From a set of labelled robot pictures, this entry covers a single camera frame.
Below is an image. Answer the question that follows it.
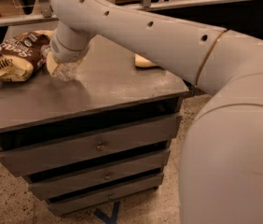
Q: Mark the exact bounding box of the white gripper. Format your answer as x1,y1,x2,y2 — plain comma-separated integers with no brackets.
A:
46,21,95,77

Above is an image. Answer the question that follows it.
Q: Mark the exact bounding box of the clear plastic water bottle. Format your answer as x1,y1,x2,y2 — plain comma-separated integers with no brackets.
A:
41,45,82,82

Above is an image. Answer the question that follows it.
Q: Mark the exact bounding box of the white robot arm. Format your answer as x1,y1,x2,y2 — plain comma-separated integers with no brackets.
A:
50,0,263,224

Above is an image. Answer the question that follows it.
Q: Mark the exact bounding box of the brown chip bag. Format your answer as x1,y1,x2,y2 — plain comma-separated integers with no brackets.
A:
0,30,53,82

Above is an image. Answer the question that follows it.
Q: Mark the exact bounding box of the yellow sponge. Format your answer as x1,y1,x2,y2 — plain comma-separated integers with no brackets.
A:
134,54,157,68

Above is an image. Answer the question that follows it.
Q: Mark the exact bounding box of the grey drawer cabinet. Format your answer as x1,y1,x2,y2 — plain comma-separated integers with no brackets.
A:
0,36,187,205

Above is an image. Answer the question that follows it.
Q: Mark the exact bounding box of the top grey drawer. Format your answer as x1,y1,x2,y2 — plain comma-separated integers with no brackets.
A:
0,114,181,176

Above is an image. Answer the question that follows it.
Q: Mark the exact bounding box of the grey drawer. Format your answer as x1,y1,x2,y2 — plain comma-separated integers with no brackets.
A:
0,114,181,176
28,148,170,200
48,173,163,216

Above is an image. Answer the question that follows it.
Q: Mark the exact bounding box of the middle grey drawer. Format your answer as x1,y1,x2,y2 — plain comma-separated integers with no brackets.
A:
28,148,170,200

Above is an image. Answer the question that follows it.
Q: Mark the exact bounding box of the bottom grey drawer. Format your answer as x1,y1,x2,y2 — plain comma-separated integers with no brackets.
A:
48,173,163,216

